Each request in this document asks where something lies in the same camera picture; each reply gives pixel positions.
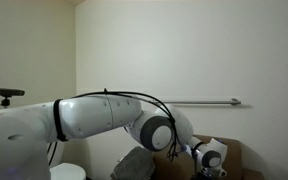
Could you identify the grey terry towel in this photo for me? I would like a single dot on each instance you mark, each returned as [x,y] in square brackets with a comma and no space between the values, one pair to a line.
[134,165]

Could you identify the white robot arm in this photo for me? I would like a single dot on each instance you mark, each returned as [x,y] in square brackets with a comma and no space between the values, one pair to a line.
[90,115]

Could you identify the metal towel bar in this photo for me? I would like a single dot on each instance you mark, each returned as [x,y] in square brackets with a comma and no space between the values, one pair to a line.
[204,102]

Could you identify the brown armchair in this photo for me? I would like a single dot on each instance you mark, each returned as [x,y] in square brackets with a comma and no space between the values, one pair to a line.
[230,156]

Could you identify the black stereo camera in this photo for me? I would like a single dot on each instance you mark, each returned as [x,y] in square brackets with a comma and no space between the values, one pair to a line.
[4,91]

